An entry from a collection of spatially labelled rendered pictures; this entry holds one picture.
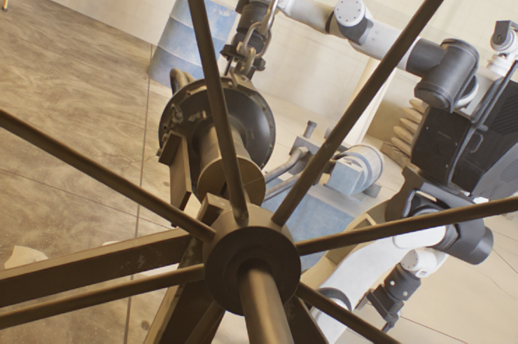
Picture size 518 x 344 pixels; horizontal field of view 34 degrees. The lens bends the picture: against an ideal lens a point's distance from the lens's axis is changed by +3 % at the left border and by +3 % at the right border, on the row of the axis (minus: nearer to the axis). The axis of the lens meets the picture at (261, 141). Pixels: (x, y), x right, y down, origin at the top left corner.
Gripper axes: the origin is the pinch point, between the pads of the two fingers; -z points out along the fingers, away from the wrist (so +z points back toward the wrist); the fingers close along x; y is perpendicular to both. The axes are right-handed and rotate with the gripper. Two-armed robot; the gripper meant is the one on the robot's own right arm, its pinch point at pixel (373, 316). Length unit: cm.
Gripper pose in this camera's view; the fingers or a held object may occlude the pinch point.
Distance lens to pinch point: 258.8
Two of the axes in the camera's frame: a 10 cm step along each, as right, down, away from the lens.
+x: -5.0, -6.1, 6.2
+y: -6.6, -2.0, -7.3
